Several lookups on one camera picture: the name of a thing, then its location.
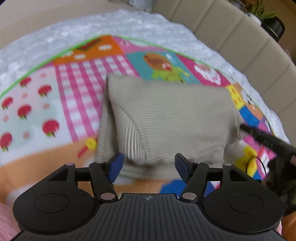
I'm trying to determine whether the beige striped knit garment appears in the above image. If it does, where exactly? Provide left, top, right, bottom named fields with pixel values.
left=96, top=74, right=244, bottom=179

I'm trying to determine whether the colourful cartoon play mat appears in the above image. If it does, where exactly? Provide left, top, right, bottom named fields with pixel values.
left=1, top=35, right=286, bottom=205

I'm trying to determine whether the pink fluffy sleeve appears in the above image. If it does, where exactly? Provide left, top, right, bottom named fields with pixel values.
left=0, top=203, right=20, bottom=241

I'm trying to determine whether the potted green plant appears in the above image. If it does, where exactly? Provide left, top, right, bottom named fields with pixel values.
left=244, top=1, right=285, bottom=42

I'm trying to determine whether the beige padded headboard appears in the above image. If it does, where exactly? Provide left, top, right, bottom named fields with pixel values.
left=151, top=0, right=296, bottom=126

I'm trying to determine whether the white quilted mattress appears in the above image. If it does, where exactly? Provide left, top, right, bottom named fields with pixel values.
left=1, top=9, right=295, bottom=143

